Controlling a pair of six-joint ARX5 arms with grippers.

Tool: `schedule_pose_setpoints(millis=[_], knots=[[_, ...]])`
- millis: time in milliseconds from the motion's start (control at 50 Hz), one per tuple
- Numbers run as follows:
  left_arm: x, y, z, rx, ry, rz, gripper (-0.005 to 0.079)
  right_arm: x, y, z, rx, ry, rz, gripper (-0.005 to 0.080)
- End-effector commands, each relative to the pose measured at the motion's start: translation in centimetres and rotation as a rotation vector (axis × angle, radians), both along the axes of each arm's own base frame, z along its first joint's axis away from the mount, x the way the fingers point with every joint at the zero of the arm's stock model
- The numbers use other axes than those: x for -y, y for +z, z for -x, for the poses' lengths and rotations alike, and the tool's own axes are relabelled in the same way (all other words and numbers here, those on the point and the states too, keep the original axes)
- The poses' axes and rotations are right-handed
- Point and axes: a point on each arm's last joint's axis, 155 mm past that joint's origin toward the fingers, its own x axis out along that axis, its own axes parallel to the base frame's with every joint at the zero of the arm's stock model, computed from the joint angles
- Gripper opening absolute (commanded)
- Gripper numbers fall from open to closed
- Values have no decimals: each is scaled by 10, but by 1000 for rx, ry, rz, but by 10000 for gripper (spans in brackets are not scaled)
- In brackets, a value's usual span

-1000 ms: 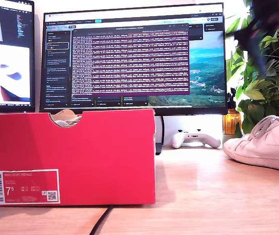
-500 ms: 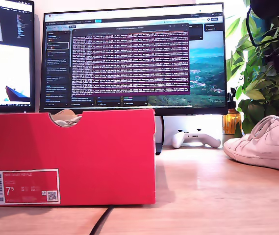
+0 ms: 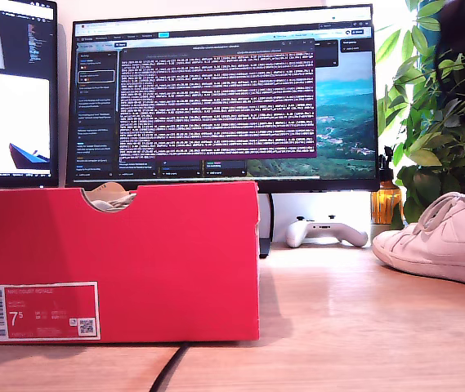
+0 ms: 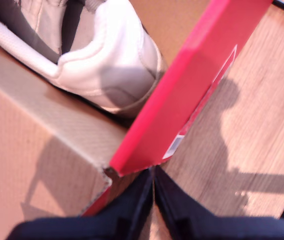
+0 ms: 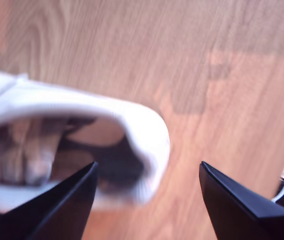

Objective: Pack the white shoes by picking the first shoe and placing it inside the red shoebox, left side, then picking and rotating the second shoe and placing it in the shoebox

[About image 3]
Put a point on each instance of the white leather sneaker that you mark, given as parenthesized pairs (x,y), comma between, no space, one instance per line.
(109,204)
(440,249)

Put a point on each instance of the red cardboard shoebox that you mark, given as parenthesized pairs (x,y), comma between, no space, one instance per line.
(154,261)

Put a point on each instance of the black monitor stand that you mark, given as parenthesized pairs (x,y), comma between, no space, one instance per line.
(265,249)

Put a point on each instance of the white game controller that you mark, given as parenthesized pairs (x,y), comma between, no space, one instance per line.
(301,234)

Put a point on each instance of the large black computer monitor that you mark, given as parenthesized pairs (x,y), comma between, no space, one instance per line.
(215,102)

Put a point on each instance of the brown packing paper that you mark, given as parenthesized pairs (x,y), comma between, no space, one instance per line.
(107,187)

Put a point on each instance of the amber pump bottle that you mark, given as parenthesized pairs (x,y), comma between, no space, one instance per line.
(385,204)

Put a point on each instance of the green leafy houseplant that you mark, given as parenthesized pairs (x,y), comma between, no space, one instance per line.
(420,134)

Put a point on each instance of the small black computer monitor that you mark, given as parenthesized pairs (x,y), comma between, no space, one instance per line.
(11,102)

